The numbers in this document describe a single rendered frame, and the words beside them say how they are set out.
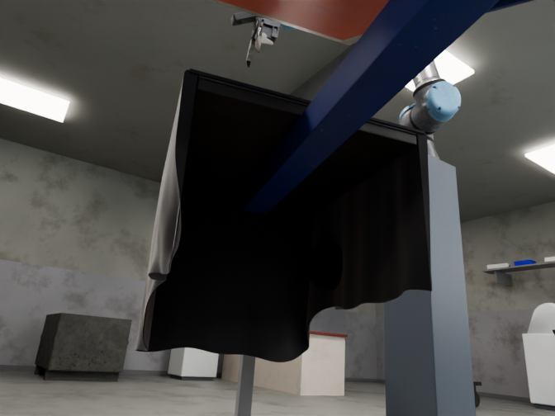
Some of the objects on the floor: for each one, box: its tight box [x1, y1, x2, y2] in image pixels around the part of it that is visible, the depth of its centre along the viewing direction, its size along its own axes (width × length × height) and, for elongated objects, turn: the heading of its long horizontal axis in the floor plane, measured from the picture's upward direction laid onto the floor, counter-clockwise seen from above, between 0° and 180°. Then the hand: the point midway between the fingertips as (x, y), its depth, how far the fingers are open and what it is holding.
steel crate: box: [34, 313, 132, 381], centre depth 591 cm, size 101×120×83 cm
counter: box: [221, 331, 348, 395], centre depth 691 cm, size 81×252×86 cm, turn 45°
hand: (251, 59), depth 142 cm, fingers open, 14 cm apart
